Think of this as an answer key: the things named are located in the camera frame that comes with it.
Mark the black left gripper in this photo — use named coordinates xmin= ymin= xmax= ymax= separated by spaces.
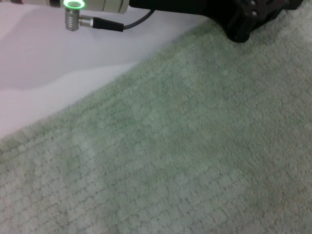
xmin=128 ymin=0 xmax=305 ymax=43

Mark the green terry towel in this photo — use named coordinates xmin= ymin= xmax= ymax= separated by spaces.
xmin=0 ymin=2 xmax=312 ymax=234

